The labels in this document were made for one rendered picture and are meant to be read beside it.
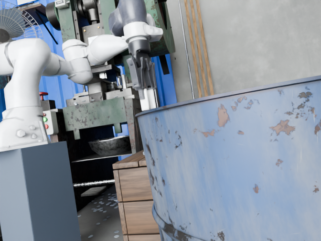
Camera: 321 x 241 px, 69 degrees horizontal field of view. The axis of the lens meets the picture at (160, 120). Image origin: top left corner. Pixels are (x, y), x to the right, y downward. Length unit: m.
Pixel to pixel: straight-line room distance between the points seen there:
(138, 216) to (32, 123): 0.48
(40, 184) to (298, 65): 2.61
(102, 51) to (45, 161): 0.52
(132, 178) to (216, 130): 0.59
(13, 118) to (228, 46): 2.31
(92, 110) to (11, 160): 0.65
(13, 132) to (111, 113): 0.63
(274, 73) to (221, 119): 2.59
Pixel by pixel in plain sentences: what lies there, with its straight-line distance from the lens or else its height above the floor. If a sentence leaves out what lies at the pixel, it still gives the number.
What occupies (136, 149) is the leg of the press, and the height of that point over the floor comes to 0.34.
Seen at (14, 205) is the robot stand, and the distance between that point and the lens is 0.95.
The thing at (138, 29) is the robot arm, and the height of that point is 0.78.
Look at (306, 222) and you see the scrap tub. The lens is 0.25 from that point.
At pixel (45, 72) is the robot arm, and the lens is 1.12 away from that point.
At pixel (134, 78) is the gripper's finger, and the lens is 0.78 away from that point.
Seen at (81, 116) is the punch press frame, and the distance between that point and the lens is 1.47.
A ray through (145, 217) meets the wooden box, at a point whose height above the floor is 0.17.
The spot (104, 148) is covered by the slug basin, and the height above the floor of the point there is 0.36.
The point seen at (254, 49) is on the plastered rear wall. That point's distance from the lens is 2.82.
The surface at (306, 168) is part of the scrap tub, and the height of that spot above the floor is 0.40.
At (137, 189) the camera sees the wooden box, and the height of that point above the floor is 0.26.
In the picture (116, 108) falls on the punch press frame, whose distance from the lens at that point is 1.37.
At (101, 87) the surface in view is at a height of 0.73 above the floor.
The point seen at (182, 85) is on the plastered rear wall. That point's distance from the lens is 2.71.
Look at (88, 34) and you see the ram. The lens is 1.71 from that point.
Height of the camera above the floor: 0.46
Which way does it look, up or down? 1 degrees up
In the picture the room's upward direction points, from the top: 9 degrees counter-clockwise
